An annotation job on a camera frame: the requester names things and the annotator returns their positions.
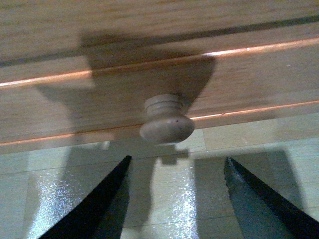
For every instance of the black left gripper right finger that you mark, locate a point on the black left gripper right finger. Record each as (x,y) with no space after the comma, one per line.
(261,212)

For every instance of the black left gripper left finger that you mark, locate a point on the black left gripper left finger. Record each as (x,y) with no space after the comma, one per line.
(101,214)

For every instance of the drawer knob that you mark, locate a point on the drawer knob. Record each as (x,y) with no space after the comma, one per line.
(166,123)

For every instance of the wooden drawer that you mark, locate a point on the wooden drawer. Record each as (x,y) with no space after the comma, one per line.
(80,71)

